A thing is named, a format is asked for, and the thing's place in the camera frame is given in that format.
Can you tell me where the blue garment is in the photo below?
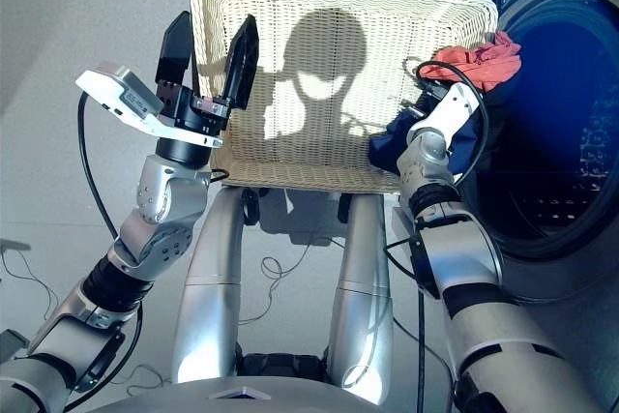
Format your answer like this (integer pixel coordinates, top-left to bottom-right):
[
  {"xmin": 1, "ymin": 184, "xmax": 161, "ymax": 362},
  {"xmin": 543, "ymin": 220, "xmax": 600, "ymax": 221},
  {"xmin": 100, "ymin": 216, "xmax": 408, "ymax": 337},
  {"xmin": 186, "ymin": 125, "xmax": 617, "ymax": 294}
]
[{"xmin": 368, "ymin": 107, "xmax": 485, "ymax": 178}]

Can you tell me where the red garment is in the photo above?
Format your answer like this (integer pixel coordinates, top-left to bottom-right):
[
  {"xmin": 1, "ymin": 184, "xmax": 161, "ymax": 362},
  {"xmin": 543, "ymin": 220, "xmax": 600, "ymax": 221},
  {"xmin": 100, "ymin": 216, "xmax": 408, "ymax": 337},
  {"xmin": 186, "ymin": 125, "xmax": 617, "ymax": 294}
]
[{"xmin": 418, "ymin": 29, "xmax": 524, "ymax": 93}]

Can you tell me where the black garment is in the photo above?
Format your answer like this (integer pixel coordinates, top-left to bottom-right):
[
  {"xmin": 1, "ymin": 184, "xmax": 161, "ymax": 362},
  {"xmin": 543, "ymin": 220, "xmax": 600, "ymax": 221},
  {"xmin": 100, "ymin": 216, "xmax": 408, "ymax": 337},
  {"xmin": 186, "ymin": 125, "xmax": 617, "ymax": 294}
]
[{"xmin": 476, "ymin": 78, "xmax": 516, "ymax": 154}]

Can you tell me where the grey washing machine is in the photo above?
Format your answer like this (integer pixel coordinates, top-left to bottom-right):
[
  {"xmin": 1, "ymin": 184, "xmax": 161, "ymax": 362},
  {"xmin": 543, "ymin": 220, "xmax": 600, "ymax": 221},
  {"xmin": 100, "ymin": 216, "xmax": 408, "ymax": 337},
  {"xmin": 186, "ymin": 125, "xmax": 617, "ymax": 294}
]
[{"xmin": 386, "ymin": 0, "xmax": 619, "ymax": 413}]

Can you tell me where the grey chair base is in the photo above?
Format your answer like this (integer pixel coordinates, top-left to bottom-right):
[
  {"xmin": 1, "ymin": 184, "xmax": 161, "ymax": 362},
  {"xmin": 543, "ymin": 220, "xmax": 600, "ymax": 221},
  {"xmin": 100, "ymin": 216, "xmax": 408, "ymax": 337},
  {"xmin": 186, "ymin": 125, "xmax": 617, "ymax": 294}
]
[{"xmin": 0, "ymin": 238, "xmax": 32, "ymax": 254}]

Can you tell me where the grey flat block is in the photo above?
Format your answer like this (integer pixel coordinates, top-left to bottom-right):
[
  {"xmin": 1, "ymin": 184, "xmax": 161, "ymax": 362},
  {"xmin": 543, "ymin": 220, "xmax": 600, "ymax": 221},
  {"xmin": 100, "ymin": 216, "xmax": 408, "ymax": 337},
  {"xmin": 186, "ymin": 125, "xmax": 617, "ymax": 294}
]
[{"xmin": 0, "ymin": 328, "xmax": 31, "ymax": 352}]

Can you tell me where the silver robot torso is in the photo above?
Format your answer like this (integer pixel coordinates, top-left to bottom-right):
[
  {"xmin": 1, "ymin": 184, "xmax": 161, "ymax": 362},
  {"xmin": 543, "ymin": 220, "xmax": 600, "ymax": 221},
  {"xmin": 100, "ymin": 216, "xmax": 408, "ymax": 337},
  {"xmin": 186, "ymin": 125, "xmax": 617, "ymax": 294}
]
[{"xmin": 96, "ymin": 353, "xmax": 389, "ymax": 413}]

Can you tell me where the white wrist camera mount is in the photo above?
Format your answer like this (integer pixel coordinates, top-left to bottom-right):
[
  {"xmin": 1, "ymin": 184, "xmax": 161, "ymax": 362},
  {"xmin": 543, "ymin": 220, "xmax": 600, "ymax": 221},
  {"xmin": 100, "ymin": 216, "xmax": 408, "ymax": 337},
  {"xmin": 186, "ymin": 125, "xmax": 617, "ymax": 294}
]
[
  {"xmin": 75, "ymin": 61, "xmax": 225, "ymax": 150},
  {"xmin": 410, "ymin": 82, "xmax": 481, "ymax": 144}
]

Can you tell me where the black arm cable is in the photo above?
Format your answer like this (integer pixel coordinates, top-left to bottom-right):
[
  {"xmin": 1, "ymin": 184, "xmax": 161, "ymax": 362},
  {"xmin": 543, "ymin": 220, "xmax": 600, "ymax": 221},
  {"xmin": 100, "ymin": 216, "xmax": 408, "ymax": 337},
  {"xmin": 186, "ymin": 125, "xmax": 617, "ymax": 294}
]
[
  {"xmin": 384, "ymin": 60, "xmax": 489, "ymax": 413},
  {"xmin": 62, "ymin": 90, "xmax": 145, "ymax": 410}
]

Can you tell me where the thin grey floor cable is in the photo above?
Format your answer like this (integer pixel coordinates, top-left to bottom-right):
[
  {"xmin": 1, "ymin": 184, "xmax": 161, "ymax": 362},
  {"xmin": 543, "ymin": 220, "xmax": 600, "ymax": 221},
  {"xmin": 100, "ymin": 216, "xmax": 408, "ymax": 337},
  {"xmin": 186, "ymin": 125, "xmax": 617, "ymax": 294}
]
[{"xmin": 239, "ymin": 233, "xmax": 347, "ymax": 328}]

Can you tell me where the thin grey wire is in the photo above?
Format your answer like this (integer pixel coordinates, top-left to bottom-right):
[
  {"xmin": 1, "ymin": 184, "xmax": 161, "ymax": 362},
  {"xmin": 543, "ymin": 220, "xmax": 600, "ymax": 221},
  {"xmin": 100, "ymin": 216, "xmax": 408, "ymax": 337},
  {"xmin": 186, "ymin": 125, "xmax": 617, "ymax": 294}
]
[{"xmin": 0, "ymin": 251, "xmax": 60, "ymax": 323}]

